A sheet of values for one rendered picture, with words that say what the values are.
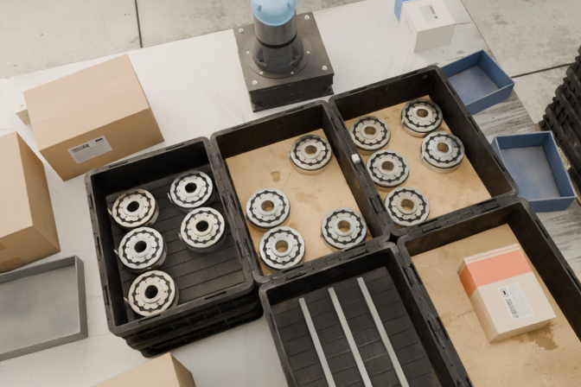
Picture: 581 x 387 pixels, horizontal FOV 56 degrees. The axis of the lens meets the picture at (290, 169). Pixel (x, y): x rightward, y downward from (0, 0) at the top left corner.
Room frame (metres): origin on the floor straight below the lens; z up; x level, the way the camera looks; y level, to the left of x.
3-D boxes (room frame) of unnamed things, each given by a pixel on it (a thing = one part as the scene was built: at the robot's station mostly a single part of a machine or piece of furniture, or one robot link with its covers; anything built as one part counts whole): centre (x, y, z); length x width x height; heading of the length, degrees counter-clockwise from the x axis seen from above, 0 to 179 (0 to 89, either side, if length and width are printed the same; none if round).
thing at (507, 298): (0.33, -0.41, 0.87); 0.16 x 0.12 x 0.07; 9
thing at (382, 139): (0.77, -0.21, 0.86); 0.10 x 0.10 x 0.01
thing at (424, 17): (1.26, -0.47, 0.75); 0.20 x 0.12 x 0.09; 8
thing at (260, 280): (0.61, 0.00, 0.92); 0.40 x 0.30 x 0.02; 13
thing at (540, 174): (0.67, -0.61, 0.74); 0.20 x 0.15 x 0.07; 178
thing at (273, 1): (1.12, -0.01, 0.97); 0.13 x 0.12 x 0.14; 0
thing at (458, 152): (0.69, -0.37, 0.86); 0.10 x 0.10 x 0.01
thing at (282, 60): (1.12, 0.00, 0.85); 0.15 x 0.15 x 0.10
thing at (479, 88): (0.97, -0.53, 0.74); 0.20 x 0.15 x 0.07; 110
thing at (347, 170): (0.61, 0.00, 0.87); 0.40 x 0.30 x 0.11; 13
